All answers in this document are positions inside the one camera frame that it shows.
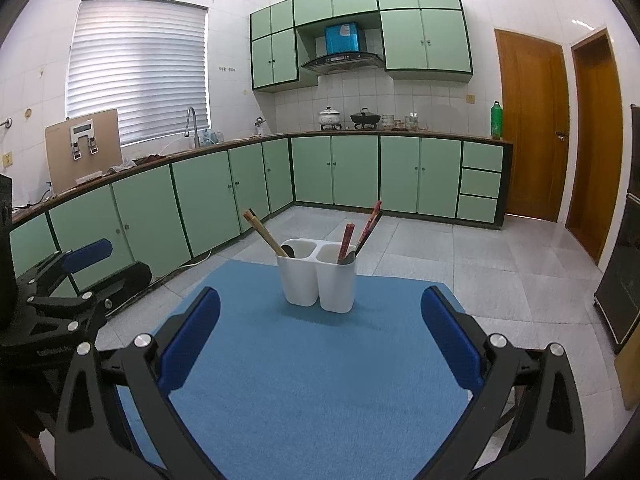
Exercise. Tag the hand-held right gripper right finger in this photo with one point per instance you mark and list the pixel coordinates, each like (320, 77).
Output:
(450, 340)

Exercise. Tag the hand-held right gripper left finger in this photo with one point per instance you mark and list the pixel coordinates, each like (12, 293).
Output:
(192, 340)

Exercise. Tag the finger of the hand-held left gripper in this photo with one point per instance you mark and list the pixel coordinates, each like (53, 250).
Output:
(90, 252)
(127, 280)

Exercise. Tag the white two-compartment utensil holder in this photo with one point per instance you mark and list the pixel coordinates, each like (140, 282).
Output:
(300, 280)

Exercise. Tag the brown patterned chopstick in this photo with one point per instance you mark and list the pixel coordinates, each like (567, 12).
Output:
(259, 234)

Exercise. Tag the red patterned chopstick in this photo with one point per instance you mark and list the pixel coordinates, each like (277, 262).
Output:
(369, 222)
(346, 242)

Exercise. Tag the cardboard board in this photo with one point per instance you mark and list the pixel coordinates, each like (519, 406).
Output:
(60, 160)

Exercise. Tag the green base cabinets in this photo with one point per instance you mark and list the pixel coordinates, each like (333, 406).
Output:
(200, 195)

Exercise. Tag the blue table mat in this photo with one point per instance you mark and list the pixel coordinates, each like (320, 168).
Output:
(310, 370)

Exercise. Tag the chrome kitchen faucet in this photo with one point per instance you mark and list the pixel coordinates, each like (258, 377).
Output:
(195, 135)

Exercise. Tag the tan cardboard box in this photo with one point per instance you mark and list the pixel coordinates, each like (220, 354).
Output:
(631, 375)

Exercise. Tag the white window blind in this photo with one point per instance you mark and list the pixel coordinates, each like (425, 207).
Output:
(140, 70)

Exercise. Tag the small metal kettle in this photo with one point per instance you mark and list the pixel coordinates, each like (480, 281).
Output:
(259, 124)

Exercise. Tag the green plastic bottle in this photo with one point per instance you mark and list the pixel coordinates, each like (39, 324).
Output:
(496, 122)

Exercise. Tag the glass jar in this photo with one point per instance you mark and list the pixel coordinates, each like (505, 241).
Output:
(411, 120)

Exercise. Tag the brown wooden door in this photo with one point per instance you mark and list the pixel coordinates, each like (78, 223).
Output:
(597, 150)
(530, 125)

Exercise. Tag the black wok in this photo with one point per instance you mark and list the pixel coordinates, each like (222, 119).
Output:
(365, 119)

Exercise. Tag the white cooking pot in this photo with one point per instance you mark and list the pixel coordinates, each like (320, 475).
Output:
(330, 119)

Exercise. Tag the black range hood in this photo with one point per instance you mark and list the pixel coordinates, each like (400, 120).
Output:
(342, 62)

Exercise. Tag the white bracket device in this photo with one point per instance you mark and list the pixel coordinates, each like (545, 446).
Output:
(82, 130)

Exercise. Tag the green wall cabinets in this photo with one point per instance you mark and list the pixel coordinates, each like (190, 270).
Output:
(425, 40)

